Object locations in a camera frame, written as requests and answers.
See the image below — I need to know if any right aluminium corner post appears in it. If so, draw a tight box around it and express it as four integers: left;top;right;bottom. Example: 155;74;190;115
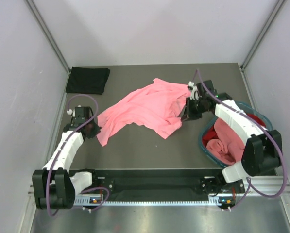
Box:
240;0;286;70

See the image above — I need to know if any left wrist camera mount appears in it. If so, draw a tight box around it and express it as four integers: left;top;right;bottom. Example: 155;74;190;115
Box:
67;105;83;122

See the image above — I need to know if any aluminium frame rail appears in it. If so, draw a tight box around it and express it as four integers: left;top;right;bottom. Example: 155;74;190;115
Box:
28;176;290;195

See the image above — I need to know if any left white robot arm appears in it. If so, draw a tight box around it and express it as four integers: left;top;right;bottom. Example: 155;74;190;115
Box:
32;106;101;210

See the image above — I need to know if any pink t shirt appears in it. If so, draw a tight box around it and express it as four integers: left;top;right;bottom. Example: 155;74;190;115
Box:
97;78;190;146

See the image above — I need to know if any red shirt in basket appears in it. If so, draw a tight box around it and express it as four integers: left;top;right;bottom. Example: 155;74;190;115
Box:
202;113;266;147

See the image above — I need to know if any pink shirt in basket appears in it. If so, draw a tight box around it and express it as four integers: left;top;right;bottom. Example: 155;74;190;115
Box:
206;118;245;166

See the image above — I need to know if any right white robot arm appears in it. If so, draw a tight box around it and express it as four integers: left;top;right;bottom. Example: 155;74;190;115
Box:
182;80;283;192

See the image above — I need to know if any teal laundry basket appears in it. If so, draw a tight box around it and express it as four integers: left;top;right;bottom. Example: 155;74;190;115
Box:
198;101;274;168

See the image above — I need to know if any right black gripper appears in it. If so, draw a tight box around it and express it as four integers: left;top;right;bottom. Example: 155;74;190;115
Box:
181;96;206;121

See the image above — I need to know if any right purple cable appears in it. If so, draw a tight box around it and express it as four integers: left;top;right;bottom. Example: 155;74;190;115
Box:
192;69;288;199

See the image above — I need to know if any left aluminium corner post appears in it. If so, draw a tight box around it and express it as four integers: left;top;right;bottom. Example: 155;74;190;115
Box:
24;0;71;72

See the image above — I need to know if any slotted grey cable duct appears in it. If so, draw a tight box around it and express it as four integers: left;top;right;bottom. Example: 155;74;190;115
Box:
74;196;234;207

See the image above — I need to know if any folded black t shirt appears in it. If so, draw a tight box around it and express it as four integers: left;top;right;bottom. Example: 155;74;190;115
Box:
65;67;110;95

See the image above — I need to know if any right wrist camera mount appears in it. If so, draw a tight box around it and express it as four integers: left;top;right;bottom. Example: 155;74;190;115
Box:
188;81;199;100

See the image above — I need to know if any aluminium corner post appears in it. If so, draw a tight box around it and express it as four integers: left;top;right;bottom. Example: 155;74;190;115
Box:
240;0;286;70
24;0;71;72

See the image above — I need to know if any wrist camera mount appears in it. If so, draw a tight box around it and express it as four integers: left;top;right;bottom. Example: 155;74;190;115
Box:
188;81;199;100
67;105;83;122

